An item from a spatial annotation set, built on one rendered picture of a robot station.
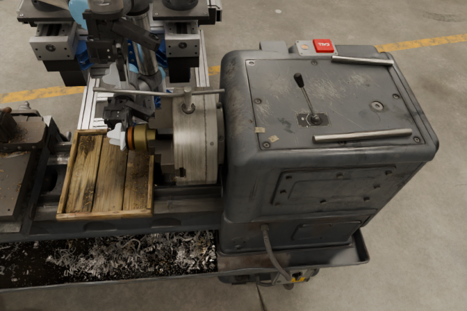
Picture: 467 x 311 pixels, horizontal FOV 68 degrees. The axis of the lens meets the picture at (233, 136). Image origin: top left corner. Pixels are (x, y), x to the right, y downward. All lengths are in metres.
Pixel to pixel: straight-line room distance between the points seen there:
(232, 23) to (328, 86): 2.43
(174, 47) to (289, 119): 0.65
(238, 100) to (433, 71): 2.76
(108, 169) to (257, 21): 2.51
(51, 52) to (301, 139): 1.02
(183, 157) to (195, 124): 0.10
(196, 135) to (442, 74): 2.91
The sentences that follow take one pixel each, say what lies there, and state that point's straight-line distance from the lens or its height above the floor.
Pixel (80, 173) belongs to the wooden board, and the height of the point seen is 0.88.
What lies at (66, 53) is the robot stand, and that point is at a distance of 1.53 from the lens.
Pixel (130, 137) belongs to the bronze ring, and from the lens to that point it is 1.12.
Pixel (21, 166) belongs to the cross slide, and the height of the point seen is 0.97.
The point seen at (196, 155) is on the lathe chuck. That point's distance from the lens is 0.99.
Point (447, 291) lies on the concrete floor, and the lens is 2.45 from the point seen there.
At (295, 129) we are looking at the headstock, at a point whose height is 1.25.
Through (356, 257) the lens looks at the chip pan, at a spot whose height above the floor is 0.54.
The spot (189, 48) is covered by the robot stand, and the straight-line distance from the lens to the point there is 1.45.
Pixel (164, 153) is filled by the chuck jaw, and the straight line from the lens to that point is 1.06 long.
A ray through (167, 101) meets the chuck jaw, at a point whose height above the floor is 1.18.
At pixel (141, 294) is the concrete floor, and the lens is 2.06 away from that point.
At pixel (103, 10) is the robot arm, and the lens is 0.86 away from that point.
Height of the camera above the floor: 1.99
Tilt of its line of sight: 53 degrees down
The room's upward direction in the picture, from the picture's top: 7 degrees clockwise
